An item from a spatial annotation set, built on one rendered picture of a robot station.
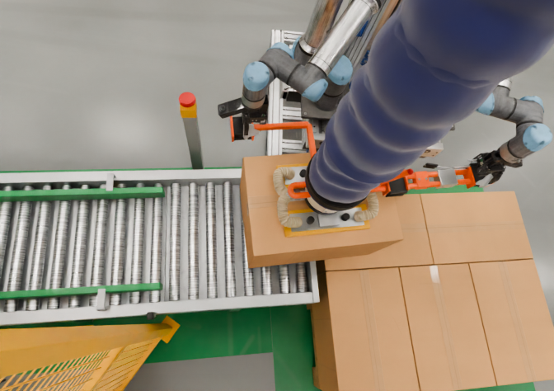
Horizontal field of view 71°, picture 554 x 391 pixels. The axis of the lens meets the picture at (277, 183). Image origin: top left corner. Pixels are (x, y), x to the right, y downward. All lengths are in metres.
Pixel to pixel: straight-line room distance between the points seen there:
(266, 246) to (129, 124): 1.70
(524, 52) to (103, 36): 3.03
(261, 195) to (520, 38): 1.11
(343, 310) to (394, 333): 0.28
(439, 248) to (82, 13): 3.00
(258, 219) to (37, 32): 2.49
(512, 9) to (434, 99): 0.19
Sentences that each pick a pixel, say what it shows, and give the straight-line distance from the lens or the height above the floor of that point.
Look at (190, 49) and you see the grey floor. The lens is 3.19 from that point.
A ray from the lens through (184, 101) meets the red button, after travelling 1.72.
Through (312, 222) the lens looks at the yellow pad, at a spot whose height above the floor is 1.11.
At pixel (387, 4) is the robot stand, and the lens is 1.59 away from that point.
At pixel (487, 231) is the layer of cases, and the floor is 0.54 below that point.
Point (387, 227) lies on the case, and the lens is 1.61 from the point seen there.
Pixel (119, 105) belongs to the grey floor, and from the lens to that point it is 2.99.
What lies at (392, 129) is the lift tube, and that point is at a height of 1.86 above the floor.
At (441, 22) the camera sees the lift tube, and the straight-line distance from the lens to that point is 0.60.
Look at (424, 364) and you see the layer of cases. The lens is 2.20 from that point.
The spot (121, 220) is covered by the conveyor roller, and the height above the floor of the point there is 0.55.
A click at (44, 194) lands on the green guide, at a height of 0.64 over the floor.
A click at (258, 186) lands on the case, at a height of 1.07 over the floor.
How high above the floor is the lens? 2.50
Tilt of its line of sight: 69 degrees down
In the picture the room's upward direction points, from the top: 21 degrees clockwise
